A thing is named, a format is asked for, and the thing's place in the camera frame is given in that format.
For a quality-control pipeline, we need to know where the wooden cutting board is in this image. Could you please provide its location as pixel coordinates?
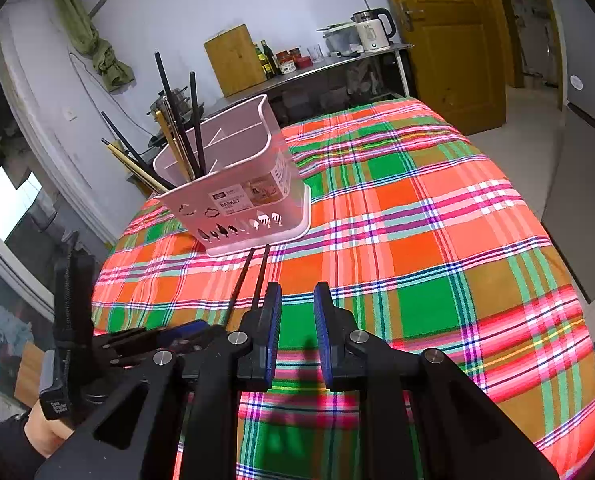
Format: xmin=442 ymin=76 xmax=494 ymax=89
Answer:
xmin=204 ymin=24 xmax=267 ymax=98

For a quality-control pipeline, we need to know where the black chopstick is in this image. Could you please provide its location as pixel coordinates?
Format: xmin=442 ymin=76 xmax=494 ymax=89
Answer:
xmin=250 ymin=244 xmax=272 ymax=313
xmin=154 ymin=51 xmax=200 ymax=178
xmin=190 ymin=71 xmax=208 ymax=176
xmin=100 ymin=111 xmax=175 ymax=192
xmin=224 ymin=247 xmax=256 ymax=326

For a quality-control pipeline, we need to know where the white electric kettle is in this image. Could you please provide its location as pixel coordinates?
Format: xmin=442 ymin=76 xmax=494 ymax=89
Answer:
xmin=352 ymin=8 xmax=397 ymax=53

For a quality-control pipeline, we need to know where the steel kitchen counter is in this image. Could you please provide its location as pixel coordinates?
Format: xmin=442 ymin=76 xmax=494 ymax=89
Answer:
xmin=192 ymin=42 xmax=414 ymax=126

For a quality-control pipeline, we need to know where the wooden chopstick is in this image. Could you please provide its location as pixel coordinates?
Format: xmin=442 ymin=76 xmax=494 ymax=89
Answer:
xmin=156 ymin=109 xmax=190 ymax=182
xmin=106 ymin=141 xmax=165 ymax=195

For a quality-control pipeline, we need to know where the green hanging cloth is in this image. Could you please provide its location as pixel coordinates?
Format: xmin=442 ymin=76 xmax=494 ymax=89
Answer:
xmin=54 ymin=0 xmax=135 ymax=92

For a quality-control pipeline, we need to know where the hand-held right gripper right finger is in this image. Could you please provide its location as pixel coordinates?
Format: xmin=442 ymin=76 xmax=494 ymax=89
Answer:
xmin=313 ymin=281 xmax=561 ymax=480

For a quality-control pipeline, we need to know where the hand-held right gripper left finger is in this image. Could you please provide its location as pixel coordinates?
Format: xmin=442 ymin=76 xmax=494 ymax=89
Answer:
xmin=34 ymin=281 xmax=283 ymax=480

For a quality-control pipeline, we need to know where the yellow wooden door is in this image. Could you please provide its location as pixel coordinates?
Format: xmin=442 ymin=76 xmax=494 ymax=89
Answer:
xmin=375 ymin=0 xmax=508 ymax=136

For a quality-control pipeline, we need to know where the metal door handle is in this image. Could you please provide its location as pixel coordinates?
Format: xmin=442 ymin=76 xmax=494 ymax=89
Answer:
xmin=400 ymin=1 xmax=425 ymax=31

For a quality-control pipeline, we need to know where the plaid tablecloth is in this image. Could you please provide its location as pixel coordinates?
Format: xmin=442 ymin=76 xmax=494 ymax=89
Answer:
xmin=91 ymin=97 xmax=595 ymax=480

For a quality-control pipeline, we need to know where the pink plastic utensil basket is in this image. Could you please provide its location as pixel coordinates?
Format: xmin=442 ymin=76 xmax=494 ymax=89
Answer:
xmin=152 ymin=94 xmax=312 ymax=258

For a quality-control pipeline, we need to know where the window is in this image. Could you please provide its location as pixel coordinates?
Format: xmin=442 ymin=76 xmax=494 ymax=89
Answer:
xmin=0 ymin=160 xmax=58 ymax=411

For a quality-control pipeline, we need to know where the person's left forearm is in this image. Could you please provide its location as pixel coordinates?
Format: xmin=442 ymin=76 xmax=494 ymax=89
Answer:
xmin=0 ymin=400 xmax=75 ymax=480

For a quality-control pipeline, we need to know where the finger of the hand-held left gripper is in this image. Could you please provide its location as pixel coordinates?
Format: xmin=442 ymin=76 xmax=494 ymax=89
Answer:
xmin=100 ymin=326 xmax=226 ymax=369
xmin=94 ymin=318 xmax=214 ymax=349

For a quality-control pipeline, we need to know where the steel pot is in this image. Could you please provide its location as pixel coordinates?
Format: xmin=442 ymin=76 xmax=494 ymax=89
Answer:
xmin=150 ymin=87 xmax=205 ymax=121

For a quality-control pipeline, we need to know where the grey lidded container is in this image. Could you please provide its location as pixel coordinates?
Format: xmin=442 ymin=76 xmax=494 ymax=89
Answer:
xmin=317 ymin=22 xmax=363 ymax=56

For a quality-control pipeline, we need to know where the white refrigerator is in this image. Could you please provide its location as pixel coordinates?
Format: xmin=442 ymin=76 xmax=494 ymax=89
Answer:
xmin=540 ymin=55 xmax=595 ymax=303

